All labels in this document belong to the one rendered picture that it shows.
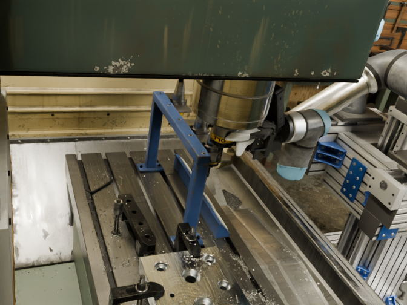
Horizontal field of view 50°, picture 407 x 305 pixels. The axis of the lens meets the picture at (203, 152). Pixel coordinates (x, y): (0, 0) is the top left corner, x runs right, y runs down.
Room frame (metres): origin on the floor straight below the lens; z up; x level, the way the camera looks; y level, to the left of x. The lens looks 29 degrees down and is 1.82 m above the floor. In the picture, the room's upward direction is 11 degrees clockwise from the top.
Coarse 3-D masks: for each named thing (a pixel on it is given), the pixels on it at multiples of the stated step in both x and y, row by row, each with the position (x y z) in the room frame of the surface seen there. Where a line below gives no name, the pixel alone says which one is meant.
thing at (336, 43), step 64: (0, 0) 0.54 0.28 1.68; (64, 0) 0.58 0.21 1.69; (128, 0) 0.61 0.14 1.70; (192, 0) 0.65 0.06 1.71; (256, 0) 0.70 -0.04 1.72; (320, 0) 0.75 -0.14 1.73; (384, 0) 0.81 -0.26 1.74; (0, 64) 0.54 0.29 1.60; (64, 64) 0.58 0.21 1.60; (128, 64) 0.62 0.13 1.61; (192, 64) 0.66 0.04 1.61; (256, 64) 0.71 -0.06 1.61; (320, 64) 0.77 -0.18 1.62
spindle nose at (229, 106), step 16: (208, 80) 0.78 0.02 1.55; (224, 80) 0.76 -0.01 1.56; (240, 80) 0.76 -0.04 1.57; (192, 96) 0.83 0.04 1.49; (208, 96) 0.77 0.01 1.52; (224, 96) 0.76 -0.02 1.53; (240, 96) 0.76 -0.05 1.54; (256, 96) 0.77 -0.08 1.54; (272, 96) 0.83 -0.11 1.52; (208, 112) 0.77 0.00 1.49; (224, 112) 0.76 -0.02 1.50; (240, 112) 0.76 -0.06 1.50; (256, 112) 0.78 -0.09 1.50; (240, 128) 0.77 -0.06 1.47
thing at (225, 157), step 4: (208, 152) 1.11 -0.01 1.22; (212, 152) 1.12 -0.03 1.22; (216, 152) 1.12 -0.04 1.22; (224, 152) 1.13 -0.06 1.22; (212, 156) 1.10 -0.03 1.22; (216, 156) 1.10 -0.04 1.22; (224, 156) 1.11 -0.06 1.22; (228, 156) 1.11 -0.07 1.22; (212, 160) 1.07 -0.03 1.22; (224, 160) 1.09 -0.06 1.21; (228, 160) 1.09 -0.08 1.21
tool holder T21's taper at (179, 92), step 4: (176, 84) 1.44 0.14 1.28; (180, 84) 1.44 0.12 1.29; (184, 84) 1.45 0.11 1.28; (176, 88) 1.44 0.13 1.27; (180, 88) 1.43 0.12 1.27; (184, 88) 1.45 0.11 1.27; (176, 92) 1.43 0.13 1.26; (180, 92) 1.43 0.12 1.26; (184, 92) 1.45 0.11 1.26; (176, 96) 1.43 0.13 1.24; (180, 96) 1.43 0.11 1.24; (184, 96) 1.45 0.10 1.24; (176, 100) 1.43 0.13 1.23; (180, 100) 1.43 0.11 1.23
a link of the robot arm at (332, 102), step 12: (372, 60) 1.24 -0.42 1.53; (384, 60) 1.22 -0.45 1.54; (372, 72) 1.21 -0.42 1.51; (384, 72) 1.21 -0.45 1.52; (336, 84) 1.21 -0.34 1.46; (348, 84) 1.20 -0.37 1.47; (360, 84) 1.20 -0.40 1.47; (372, 84) 1.21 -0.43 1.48; (384, 84) 1.21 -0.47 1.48; (324, 96) 1.18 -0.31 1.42; (336, 96) 1.18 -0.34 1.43; (348, 96) 1.19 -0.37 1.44; (360, 96) 1.21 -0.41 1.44; (300, 108) 1.16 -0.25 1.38; (312, 108) 1.16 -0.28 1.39; (324, 108) 1.16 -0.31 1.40; (336, 108) 1.17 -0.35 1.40
